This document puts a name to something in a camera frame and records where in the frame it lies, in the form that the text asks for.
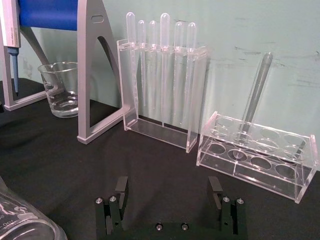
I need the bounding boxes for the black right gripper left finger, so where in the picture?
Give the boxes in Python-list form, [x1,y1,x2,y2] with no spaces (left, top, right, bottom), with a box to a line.
[95,176,129,236]

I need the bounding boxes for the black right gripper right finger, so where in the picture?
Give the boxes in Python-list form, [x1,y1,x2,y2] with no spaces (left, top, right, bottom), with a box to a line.
[207,176,248,236]

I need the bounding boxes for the black table cloth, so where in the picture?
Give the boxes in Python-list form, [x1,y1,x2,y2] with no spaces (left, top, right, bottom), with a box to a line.
[0,77,320,240]

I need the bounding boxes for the clear acrylic test tube rack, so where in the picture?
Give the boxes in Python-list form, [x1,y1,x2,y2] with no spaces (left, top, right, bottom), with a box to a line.
[196,110,318,205]

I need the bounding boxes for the clear acrylic dropper rack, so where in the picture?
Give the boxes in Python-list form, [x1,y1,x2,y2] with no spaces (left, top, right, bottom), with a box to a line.
[116,38,210,154]

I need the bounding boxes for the large clear glass flask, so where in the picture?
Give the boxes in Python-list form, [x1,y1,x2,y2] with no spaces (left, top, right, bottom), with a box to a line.
[0,175,67,240]

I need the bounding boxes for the small clear glass beaker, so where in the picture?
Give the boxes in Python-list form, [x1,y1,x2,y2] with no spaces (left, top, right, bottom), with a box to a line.
[37,61,81,119]

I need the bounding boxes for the clear glass test tube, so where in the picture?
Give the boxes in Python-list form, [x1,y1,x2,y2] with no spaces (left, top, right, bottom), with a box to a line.
[234,51,274,147]

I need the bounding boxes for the grey pipette stand blue head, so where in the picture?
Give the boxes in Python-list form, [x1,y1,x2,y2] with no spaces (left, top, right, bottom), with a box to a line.
[0,0,131,146]

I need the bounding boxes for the white pipette blue shaft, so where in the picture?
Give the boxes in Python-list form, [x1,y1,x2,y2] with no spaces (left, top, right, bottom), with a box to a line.
[0,0,22,96]

